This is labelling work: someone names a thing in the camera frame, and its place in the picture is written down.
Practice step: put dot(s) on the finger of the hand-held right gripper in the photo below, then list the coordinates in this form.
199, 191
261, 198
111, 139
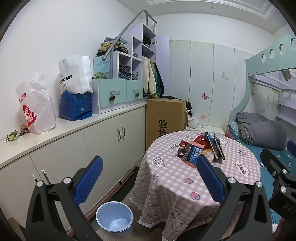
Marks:
275, 160
291, 146

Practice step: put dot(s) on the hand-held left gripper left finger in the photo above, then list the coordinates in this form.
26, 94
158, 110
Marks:
89, 178

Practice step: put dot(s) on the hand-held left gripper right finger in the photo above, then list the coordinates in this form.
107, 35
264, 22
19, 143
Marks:
210, 178

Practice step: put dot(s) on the light blue plastic trash bin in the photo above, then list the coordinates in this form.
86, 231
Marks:
114, 220

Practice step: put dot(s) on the teal bunk bed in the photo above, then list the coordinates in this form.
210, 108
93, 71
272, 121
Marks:
266, 183

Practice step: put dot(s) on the orange snack packet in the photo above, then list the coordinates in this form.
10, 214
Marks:
207, 151

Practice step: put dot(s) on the grey blanket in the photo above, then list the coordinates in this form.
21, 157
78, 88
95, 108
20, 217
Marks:
266, 132

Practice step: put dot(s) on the red snack packet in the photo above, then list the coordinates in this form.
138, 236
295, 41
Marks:
201, 139

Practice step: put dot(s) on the plaid pillow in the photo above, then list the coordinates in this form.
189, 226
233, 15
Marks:
245, 133

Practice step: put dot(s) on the dark red snack wrapper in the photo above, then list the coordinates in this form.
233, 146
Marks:
183, 147

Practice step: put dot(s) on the white long cabinet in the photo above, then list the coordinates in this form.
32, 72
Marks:
104, 139

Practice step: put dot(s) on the pink checkered tablecloth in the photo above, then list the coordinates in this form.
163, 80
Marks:
166, 185

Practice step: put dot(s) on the small white plastic bag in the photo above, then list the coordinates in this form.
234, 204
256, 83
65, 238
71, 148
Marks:
193, 121

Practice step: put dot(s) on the brown cardboard box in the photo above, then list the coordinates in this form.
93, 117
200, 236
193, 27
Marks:
164, 120

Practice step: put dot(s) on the blue woven bag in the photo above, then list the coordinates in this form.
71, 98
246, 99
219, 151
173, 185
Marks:
75, 105

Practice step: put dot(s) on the brown crumpled wrapper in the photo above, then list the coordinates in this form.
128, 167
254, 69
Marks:
24, 128

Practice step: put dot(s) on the pine cone ornament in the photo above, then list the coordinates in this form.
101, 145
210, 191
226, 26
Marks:
112, 97
137, 94

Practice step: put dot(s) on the green crumpled wrapper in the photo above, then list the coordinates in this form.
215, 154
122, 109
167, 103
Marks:
13, 136

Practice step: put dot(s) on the black cloth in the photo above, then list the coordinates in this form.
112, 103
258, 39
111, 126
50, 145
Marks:
175, 97

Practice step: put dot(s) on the white red plastic bag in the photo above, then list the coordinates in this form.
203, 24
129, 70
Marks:
37, 106

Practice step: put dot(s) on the teal drawer unit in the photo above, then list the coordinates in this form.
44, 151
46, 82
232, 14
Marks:
115, 92

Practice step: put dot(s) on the green plastic toy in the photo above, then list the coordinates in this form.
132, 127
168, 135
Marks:
99, 75

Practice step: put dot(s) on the white paper shopping bag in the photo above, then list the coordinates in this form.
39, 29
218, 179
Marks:
74, 74

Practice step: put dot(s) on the black hanging jacket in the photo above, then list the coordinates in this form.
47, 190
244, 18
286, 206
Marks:
161, 83

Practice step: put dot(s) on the green hanging jacket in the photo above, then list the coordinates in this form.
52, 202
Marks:
157, 80

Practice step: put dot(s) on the folded jeans stack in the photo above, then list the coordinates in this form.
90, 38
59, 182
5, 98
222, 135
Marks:
124, 71

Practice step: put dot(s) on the beige hanging jacket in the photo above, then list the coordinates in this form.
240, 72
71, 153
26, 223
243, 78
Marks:
149, 76

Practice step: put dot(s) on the purple wardrobe door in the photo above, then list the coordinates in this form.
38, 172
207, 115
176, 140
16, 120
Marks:
163, 64

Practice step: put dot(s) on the pile of folded clothes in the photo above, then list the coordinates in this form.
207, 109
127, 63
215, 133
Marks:
113, 46

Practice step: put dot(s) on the dark clothes in shelf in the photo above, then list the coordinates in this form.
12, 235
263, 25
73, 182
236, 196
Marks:
146, 41

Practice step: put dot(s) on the grey metal handrail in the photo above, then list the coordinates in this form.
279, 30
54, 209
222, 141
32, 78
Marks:
129, 25

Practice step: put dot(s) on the pink butterfly wall sticker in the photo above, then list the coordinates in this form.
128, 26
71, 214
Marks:
204, 96

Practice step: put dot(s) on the teal bunk bed frame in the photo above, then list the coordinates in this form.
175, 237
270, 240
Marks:
266, 62

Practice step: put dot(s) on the beige butterfly wall sticker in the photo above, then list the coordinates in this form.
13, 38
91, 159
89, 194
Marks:
224, 76

